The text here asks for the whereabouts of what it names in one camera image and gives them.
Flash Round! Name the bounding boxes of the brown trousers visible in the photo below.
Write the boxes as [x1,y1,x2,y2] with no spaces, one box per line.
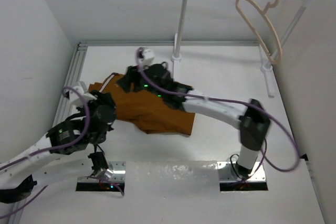
[89,73,195,136]

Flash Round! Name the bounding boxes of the white clothes rack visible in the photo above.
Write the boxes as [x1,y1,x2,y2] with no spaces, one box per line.
[171,0,313,98]

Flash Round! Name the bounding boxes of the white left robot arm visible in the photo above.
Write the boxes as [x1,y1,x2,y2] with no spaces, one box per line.
[1,86,117,204]

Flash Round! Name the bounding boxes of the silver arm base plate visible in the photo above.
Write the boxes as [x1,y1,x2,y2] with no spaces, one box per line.
[217,161,268,192]

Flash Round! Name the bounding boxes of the wooden clothes hanger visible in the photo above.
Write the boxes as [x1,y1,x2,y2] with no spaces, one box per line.
[235,0,283,65]

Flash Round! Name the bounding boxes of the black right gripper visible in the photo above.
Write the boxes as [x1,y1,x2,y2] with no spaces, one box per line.
[119,60,165,98]

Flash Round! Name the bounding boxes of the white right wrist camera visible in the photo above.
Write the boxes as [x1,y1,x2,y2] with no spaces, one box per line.
[136,47,155,66]

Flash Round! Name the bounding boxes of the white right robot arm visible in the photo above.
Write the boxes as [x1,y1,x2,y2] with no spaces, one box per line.
[118,62,271,179]

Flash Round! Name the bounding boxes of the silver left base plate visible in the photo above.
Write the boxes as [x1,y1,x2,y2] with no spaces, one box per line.
[76,162,126,192]

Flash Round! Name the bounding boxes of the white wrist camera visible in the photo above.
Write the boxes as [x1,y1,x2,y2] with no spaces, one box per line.
[136,47,155,66]
[62,81,97,107]

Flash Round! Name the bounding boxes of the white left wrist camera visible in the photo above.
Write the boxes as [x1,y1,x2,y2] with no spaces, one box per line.
[62,81,97,107]

